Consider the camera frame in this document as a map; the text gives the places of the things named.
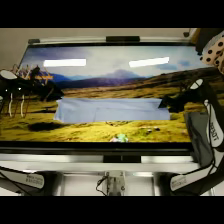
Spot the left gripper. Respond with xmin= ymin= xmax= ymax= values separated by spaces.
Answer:
xmin=39 ymin=82 xmax=65 ymax=103

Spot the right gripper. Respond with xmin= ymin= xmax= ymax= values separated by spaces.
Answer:
xmin=158 ymin=94 xmax=186 ymax=114

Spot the light blue shirt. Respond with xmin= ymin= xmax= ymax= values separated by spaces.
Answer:
xmin=52 ymin=97 xmax=172 ymax=124

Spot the brown clothes hanger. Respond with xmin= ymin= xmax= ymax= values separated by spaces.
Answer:
xmin=11 ymin=64 xmax=31 ymax=80
xmin=19 ymin=64 xmax=55 ymax=81

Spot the white clothes hanger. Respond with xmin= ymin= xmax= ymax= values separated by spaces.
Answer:
xmin=20 ymin=93 xmax=27 ymax=118
xmin=8 ymin=92 xmax=15 ymax=118

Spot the grey garment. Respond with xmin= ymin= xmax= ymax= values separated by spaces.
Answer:
xmin=183 ymin=111 xmax=215 ymax=170

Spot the white black-dotted garment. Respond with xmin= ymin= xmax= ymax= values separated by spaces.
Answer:
xmin=199 ymin=30 xmax=224 ymax=75

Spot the black cable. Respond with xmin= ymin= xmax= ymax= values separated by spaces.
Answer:
xmin=95 ymin=175 xmax=110 ymax=197

